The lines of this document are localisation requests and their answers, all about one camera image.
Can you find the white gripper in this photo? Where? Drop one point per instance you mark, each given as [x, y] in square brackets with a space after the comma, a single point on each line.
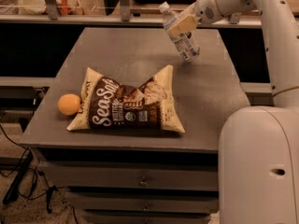
[206, 9]

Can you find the clear plastic water bottle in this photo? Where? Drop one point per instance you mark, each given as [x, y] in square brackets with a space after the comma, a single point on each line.
[184, 43]

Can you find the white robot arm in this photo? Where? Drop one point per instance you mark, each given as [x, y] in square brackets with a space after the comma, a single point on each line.
[258, 163]

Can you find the brown sea salt chip bag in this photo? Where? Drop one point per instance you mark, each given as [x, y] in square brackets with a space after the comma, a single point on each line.
[108, 104]

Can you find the grey drawer cabinet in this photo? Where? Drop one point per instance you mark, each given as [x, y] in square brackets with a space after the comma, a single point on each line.
[131, 131]

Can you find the orange fruit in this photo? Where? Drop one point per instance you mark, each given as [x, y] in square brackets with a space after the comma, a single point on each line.
[69, 104]

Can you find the orange white bag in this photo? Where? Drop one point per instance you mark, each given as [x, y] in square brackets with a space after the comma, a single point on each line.
[39, 7]

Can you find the top drawer knob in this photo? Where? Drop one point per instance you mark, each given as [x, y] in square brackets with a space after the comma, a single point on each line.
[143, 182]

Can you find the drawer knob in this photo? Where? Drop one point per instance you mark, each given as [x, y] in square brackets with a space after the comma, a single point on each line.
[145, 208]
[143, 182]

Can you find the middle drawer knob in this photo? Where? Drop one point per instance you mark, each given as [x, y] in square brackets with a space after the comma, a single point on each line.
[145, 208]

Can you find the metal shelf rail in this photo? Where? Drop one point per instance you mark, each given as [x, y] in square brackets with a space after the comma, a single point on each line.
[116, 21]

